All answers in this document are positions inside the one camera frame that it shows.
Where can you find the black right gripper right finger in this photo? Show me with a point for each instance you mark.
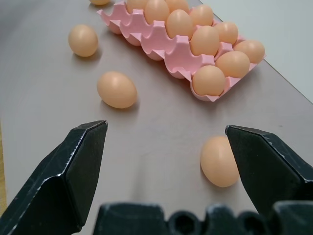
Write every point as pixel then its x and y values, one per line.
pixel 269 171

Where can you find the pink egg tray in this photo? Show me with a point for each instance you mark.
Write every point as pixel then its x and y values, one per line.
pixel 168 52

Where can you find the brown egg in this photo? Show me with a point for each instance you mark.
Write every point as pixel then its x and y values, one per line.
pixel 157 11
pixel 208 80
pixel 205 40
pixel 116 89
pixel 136 5
pixel 218 162
pixel 232 64
pixel 180 23
pixel 202 15
pixel 253 50
pixel 82 40
pixel 177 5
pixel 99 2
pixel 228 32

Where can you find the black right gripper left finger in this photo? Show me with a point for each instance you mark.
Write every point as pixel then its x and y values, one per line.
pixel 61 176

